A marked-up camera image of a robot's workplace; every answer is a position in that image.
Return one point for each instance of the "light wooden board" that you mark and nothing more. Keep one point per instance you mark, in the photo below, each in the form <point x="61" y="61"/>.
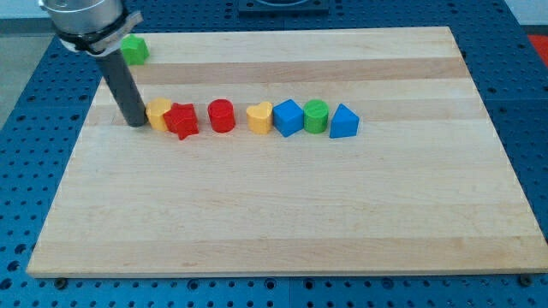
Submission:
<point x="424" y="188"/>

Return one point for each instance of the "green star block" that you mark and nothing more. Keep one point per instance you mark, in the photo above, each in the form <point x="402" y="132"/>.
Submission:
<point x="134" y="50"/>

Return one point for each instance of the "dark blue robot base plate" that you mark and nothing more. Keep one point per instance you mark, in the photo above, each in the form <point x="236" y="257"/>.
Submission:
<point x="248" y="7"/>

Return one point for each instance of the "red cylinder block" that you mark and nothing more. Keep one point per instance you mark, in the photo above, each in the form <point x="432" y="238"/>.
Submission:
<point x="221" y="115"/>

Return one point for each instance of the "red star block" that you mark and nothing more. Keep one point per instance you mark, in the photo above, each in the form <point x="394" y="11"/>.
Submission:
<point x="182" y="120"/>

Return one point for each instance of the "blue cube block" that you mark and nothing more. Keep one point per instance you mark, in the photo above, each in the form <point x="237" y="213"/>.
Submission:
<point x="288" y="118"/>

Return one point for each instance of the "red object at edge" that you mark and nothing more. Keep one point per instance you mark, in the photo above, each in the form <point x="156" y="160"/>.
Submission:
<point x="540" y="44"/>

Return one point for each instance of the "yellow hexagon block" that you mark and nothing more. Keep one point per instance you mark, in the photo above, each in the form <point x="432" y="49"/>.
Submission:
<point x="155" y="110"/>

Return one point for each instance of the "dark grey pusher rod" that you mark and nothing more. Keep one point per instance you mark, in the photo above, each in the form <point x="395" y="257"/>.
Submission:
<point x="123" y="88"/>

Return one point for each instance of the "yellow heart block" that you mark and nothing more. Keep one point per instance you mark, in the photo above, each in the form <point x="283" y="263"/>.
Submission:
<point x="260" y="117"/>

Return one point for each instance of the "blue triangle block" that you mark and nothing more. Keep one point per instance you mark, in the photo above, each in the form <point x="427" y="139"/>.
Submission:
<point x="345" y="123"/>

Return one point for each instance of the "green cylinder block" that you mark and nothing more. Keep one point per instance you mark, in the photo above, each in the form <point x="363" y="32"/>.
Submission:
<point x="316" y="113"/>

